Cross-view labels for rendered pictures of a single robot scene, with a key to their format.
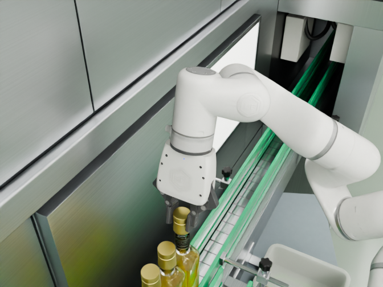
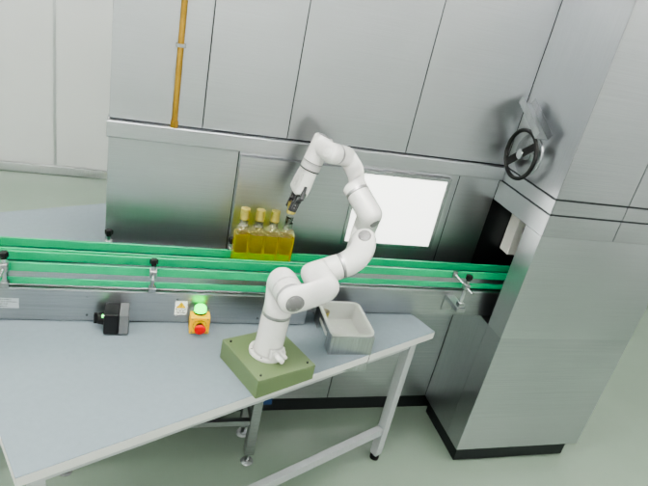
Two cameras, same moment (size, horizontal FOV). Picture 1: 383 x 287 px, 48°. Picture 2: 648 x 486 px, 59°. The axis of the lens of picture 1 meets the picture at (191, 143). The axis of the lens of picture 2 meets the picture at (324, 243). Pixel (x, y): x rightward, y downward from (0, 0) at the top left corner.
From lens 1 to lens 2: 1.66 m
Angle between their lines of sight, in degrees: 38
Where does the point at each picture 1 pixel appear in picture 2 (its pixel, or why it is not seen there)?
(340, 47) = not seen: hidden behind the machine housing
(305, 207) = (413, 326)
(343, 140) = (360, 193)
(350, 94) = (511, 283)
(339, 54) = not seen: hidden behind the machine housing
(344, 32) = not seen: hidden behind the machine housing
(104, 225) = (265, 191)
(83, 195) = (260, 164)
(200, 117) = (311, 151)
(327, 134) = (354, 185)
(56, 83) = (273, 113)
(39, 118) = (260, 120)
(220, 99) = (319, 146)
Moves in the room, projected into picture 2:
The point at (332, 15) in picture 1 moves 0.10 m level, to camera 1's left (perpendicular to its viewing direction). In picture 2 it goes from (517, 211) to (497, 202)
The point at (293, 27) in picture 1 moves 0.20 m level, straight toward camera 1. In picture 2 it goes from (512, 224) to (481, 226)
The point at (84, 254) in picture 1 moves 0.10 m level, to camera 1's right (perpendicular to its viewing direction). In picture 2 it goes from (249, 194) to (264, 204)
